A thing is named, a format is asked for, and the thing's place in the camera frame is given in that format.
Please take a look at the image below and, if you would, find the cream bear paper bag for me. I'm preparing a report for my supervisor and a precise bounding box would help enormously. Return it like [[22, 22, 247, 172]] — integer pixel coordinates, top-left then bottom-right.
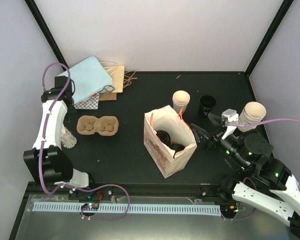
[[143, 105, 197, 178]]

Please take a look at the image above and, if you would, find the black plastic cup lid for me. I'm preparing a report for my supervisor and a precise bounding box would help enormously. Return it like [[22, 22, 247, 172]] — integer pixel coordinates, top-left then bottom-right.
[[156, 130, 172, 146]]

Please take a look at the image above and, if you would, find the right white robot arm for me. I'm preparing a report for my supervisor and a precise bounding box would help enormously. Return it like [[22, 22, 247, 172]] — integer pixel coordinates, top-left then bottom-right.
[[190, 109, 300, 239]]

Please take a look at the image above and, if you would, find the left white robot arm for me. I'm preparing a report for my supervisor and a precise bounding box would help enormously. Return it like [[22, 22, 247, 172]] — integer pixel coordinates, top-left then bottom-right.
[[23, 85, 98, 200]]

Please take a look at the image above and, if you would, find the light blue paper bag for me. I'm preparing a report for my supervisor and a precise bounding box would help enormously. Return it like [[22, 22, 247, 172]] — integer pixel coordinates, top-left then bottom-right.
[[69, 55, 112, 104]]

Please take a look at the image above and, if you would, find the checkered paper bag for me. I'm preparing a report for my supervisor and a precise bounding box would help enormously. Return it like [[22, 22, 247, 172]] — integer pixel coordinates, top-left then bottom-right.
[[74, 93, 100, 110]]

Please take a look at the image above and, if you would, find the stack of white cups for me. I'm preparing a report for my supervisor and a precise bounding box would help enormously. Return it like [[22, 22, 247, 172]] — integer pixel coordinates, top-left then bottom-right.
[[238, 101, 267, 125]]

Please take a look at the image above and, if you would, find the white plastic cutlery bunch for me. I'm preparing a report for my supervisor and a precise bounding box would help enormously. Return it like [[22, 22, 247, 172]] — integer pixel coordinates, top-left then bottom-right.
[[60, 125, 77, 149]]

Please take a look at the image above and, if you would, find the brown kraft paper bag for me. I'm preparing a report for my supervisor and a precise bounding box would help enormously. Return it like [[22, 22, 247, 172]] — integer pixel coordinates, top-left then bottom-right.
[[99, 65, 125, 101]]

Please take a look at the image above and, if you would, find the light blue cable chain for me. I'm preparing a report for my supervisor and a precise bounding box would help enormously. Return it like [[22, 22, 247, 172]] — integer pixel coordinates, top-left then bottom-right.
[[32, 201, 223, 218]]

